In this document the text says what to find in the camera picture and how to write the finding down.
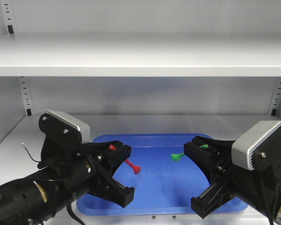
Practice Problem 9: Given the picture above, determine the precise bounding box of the blue plastic tray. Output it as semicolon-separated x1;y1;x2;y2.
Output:
76;133;209;216

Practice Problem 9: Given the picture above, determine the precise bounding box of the red plastic spoon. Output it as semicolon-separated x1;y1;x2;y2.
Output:
109;144;141;174

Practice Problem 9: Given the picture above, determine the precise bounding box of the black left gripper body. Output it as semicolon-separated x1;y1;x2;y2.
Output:
37;137;103;197

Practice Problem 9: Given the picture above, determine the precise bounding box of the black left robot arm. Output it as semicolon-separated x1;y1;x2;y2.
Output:
0;138;134;225

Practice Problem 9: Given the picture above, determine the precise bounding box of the grey lower cabinet shelf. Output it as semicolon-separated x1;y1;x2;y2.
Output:
0;115;273;225

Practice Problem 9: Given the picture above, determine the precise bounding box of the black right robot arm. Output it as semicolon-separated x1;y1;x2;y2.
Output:
184;136;281;225

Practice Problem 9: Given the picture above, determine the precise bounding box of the grey cabinet shelf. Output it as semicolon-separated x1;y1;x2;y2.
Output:
0;33;281;77
0;115;273;225

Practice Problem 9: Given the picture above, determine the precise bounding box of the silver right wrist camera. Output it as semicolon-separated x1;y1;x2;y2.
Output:
231;120;281;171

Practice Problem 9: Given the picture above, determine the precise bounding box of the green plastic spoon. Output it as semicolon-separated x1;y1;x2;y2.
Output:
170;144;209;162

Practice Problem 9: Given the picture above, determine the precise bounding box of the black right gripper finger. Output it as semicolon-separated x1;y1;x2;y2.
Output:
191;181;239;219
184;135;235;184

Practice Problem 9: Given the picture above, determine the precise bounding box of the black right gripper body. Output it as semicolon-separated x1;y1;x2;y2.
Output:
210;163;281;211

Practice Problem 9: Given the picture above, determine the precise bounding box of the black loose wire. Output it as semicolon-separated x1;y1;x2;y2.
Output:
21;142;44;163

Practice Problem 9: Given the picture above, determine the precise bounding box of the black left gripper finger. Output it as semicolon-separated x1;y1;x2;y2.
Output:
81;141;132;175
88;155;134;208

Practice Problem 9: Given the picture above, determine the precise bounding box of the grey upper cabinet shelf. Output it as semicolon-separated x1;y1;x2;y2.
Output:
0;33;281;77

